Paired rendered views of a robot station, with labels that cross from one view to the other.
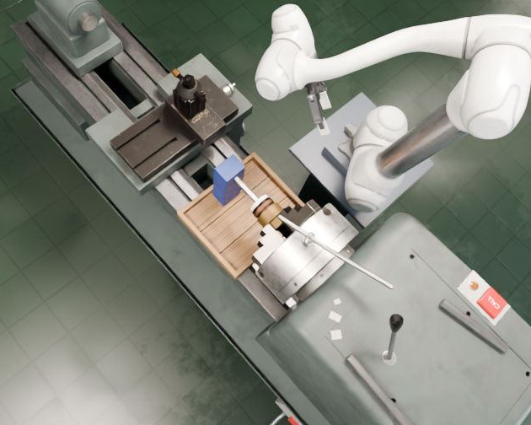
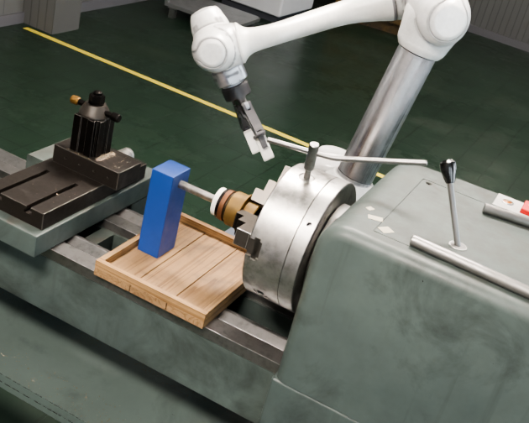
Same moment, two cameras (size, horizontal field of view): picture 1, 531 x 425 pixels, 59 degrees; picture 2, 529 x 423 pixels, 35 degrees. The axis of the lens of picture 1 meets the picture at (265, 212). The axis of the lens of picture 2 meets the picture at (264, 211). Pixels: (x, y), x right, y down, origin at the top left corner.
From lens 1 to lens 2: 1.31 m
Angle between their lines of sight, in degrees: 43
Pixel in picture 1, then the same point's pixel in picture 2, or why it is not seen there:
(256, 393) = not seen: outside the picture
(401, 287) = (433, 201)
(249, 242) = (206, 288)
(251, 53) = not seen: hidden behind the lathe
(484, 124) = (442, 17)
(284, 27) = (209, 18)
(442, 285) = (475, 201)
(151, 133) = (41, 180)
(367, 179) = not seen: hidden behind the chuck
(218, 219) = (155, 269)
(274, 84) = (220, 41)
